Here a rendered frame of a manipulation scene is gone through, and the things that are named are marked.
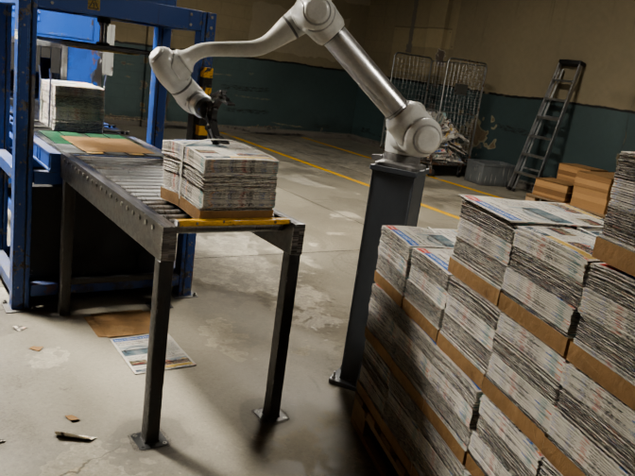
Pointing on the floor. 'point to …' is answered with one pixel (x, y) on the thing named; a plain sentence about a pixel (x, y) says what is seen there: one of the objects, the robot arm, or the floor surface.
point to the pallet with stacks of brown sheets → (576, 188)
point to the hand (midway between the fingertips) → (227, 123)
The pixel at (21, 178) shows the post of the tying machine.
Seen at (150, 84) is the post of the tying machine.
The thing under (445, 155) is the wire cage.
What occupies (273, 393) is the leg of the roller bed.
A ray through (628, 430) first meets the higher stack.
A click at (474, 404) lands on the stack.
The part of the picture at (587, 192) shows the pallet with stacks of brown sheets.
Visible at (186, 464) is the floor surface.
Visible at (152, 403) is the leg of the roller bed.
